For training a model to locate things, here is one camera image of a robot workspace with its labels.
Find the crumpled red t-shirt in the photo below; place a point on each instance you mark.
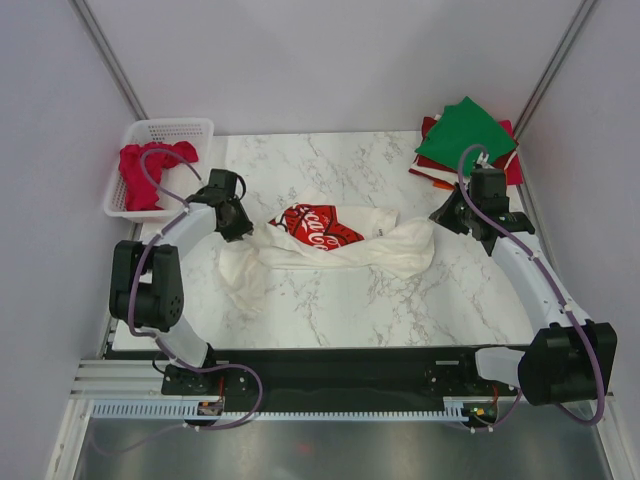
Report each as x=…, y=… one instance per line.
x=141, y=195

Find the white coca-cola t-shirt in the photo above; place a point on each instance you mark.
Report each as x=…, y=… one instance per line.
x=315, y=234

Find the folded pink red t-shirt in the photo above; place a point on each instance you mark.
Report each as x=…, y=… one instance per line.
x=510, y=162

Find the right aluminium corner post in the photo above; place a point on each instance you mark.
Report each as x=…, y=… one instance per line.
x=560, y=54

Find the white plastic basket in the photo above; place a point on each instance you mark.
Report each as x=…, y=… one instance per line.
x=180, y=180

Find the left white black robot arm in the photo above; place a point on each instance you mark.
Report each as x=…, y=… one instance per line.
x=146, y=289

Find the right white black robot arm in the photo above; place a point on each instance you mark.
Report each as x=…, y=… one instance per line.
x=570, y=357

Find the left aluminium corner post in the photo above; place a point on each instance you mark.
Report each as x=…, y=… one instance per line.
x=96, y=34

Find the folded orange t-shirt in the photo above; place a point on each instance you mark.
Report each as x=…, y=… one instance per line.
x=443, y=179

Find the aluminium corner post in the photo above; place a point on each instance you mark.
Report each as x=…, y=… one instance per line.
x=96, y=34
x=560, y=54

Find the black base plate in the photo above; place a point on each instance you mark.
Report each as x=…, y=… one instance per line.
x=354, y=378

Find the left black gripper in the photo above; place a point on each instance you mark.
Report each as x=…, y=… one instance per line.
x=244, y=226

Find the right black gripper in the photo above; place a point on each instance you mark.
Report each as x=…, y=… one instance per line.
x=443, y=216

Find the white slotted cable duct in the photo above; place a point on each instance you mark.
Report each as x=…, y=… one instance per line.
x=194, y=410

